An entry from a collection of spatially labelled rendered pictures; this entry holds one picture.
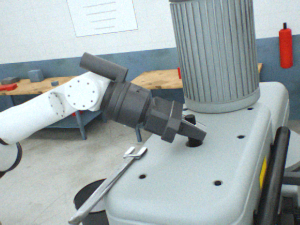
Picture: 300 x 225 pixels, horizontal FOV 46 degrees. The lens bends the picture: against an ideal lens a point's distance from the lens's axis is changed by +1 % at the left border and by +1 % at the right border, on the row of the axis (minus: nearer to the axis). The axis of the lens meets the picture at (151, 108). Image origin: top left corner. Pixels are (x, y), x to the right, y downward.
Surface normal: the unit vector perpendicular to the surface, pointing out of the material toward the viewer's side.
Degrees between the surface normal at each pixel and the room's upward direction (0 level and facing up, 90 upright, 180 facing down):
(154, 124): 90
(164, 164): 0
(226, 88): 90
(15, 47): 90
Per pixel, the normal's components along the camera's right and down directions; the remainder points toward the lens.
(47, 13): -0.40, 0.40
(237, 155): -0.18, -0.92
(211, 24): -0.18, 0.38
